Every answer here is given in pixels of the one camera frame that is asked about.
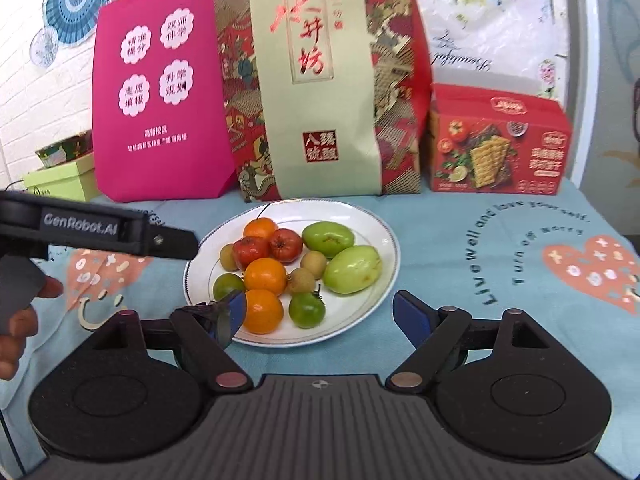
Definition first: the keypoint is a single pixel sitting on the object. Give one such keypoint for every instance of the magenta non-woven tote bag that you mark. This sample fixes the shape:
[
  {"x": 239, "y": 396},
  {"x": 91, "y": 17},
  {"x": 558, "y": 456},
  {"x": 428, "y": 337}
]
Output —
[{"x": 157, "y": 106}]

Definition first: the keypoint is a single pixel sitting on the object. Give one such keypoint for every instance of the green patterned bowl box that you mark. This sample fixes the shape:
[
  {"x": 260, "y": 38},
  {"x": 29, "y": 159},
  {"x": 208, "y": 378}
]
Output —
[{"x": 61, "y": 151}]

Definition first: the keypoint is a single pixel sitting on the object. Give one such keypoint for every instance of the red apple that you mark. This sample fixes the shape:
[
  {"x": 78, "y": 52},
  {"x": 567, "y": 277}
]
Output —
[
  {"x": 248, "y": 249},
  {"x": 285, "y": 245}
]

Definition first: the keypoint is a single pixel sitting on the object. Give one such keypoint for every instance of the red cracker box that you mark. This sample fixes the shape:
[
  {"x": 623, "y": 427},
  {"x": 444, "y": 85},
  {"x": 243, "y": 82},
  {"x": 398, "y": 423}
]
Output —
[{"x": 494, "y": 141}]

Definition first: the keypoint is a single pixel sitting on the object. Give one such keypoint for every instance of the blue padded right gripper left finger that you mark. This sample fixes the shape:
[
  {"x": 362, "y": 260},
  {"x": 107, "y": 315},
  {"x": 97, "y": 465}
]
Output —
[{"x": 204, "y": 332}]

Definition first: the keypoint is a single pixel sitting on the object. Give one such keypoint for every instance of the green tomato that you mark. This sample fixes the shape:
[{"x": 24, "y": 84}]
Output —
[
  {"x": 227, "y": 283},
  {"x": 307, "y": 309}
]

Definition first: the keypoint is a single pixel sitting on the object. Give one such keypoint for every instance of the tan longan back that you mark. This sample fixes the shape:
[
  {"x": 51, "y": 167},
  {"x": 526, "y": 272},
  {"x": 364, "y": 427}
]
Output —
[{"x": 315, "y": 263}]

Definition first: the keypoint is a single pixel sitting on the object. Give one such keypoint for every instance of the small green mango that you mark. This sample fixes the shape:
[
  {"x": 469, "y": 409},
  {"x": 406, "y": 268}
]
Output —
[{"x": 329, "y": 238}]

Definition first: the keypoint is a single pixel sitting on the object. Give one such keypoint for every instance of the red green liquor gift bag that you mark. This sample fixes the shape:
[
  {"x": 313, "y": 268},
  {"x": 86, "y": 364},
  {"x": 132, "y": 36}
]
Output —
[{"x": 324, "y": 97}]

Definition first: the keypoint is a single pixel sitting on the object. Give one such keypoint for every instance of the person's left hand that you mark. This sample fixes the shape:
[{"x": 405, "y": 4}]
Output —
[{"x": 23, "y": 324}]

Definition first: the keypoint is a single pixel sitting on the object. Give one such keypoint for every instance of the tan longan front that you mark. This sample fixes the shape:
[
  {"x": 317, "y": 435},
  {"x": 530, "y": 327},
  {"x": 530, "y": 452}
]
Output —
[{"x": 300, "y": 281}]

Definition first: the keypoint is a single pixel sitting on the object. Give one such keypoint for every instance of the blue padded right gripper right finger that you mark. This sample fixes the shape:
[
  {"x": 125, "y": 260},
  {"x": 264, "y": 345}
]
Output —
[{"x": 435, "y": 335}]

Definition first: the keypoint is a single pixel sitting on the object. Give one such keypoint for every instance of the tan longan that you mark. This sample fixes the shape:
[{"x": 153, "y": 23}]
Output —
[
  {"x": 227, "y": 259},
  {"x": 300, "y": 281},
  {"x": 315, "y": 263}
]

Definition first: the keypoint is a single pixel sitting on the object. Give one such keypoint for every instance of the blue printed tablecloth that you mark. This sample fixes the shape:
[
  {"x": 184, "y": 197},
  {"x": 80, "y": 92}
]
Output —
[{"x": 482, "y": 253}]

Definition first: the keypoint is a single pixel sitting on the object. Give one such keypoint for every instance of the blue paper fan decoration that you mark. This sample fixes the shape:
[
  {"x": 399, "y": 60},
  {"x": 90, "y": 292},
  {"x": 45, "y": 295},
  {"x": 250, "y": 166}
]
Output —
[{"x": 66, "y": 23}]

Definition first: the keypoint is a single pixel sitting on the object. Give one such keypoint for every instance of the light green cardboard box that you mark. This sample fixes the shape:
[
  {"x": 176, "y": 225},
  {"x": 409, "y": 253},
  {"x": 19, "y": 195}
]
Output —
[{"x": 73, "y": 180}]

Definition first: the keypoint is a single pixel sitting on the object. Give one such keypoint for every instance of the orange with stem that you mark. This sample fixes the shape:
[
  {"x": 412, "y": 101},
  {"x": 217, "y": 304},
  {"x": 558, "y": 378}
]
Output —
[{"x": 261, "y": 226}]

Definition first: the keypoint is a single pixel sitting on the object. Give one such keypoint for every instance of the large light green mango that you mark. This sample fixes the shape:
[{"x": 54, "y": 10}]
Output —
[{"x": 352, "y": 270}]

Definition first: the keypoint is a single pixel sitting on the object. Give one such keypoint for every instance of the white floral plastic bag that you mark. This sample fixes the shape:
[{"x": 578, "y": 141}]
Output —
[{"x": 515, "y": 45}]

